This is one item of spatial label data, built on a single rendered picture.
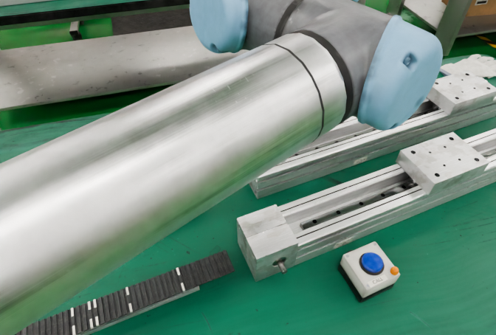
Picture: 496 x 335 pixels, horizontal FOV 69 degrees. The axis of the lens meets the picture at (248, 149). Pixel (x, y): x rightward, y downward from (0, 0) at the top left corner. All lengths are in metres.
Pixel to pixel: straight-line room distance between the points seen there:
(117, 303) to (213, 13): 0.58
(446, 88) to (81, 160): 1.06
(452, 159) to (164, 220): 0.80
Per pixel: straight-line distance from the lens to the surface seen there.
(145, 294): 0.77
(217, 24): 0.33
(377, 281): 0.76
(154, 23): 3.49
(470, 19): 3.46
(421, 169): 0.88
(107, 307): 0.78
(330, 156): 0.91
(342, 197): 0.84
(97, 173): 0.18
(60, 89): 2.46
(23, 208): 0.18
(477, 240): 0.98
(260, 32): 0.32
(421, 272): 0.88
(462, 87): 1.18
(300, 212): 0.79
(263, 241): 0.72
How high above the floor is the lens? 1.50
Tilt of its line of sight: 45 degrees down
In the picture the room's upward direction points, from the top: straight up
